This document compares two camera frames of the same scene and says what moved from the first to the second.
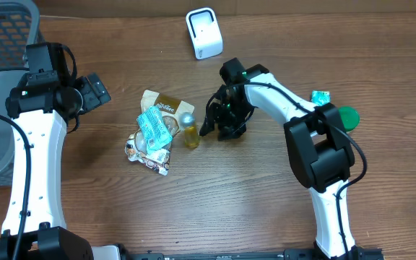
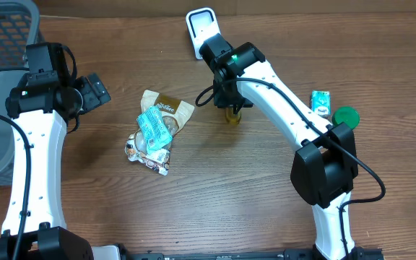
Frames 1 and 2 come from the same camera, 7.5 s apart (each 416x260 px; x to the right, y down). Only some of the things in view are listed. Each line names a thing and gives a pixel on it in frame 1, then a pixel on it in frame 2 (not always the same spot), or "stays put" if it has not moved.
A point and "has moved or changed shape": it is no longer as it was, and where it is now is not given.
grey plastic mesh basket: x=5 y=29 stays put
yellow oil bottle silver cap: x=191 y=136 has moved or changed shape
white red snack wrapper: x=157 y=159 stays put
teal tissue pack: x=153 y=128 stays put
